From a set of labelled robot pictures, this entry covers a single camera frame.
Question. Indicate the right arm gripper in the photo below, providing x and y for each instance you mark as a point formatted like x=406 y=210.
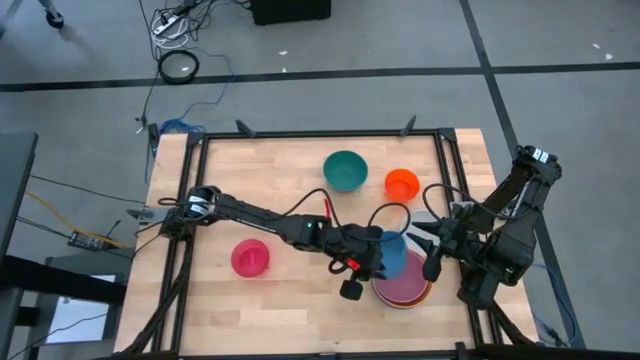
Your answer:
x=457 y=240

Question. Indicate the teal plastic bowl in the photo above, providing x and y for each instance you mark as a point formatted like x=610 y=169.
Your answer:
x=345 y=170

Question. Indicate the black device with green light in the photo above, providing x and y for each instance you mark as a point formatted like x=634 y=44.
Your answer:
x=153 y=136

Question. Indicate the large green translucent bowl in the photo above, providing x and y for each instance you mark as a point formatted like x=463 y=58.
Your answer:
x=382 y=299

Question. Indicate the grey cart with white panel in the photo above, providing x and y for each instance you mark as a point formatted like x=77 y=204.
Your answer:
x=80 y=315

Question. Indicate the small black adapter box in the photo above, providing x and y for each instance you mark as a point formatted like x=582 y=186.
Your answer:
x=87 y=241

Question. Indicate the black angled frame bracket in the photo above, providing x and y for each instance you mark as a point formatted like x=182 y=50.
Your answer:
x=409 y=125
x=245 y=128

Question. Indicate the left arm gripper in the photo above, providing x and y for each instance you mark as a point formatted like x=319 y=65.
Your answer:
x=362 y=250

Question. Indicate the dark grey desk top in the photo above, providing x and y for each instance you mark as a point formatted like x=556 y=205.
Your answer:
x=15 y=185

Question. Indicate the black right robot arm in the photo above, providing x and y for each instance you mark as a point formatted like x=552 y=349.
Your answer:
x=520 y=220

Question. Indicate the small crimson bowl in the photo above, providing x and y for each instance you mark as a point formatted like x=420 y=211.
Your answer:
x=250 y=257

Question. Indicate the blue plastic bowl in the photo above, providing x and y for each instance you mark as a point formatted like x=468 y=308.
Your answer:
x=395 y=252

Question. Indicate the white power strip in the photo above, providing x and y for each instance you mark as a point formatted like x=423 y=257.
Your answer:
x=167 y=23

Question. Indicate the black caster wheel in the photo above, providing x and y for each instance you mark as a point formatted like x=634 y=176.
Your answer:
x=54 y=19

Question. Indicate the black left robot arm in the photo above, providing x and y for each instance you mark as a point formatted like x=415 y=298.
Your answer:
x=260 y=217

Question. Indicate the black box on floor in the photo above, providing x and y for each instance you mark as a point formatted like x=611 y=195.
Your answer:
x=290 y=10

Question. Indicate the small orange-red bowl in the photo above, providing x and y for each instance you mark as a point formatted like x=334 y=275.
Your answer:
x=401 y=185

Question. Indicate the black aluminium table frame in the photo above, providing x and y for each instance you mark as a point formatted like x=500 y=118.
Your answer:
x=325 y=134

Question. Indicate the black beam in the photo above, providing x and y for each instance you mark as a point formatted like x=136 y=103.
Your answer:
x=60 y=284

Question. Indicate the grey metal bracket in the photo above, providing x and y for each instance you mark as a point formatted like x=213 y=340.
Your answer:
x=140 y=214

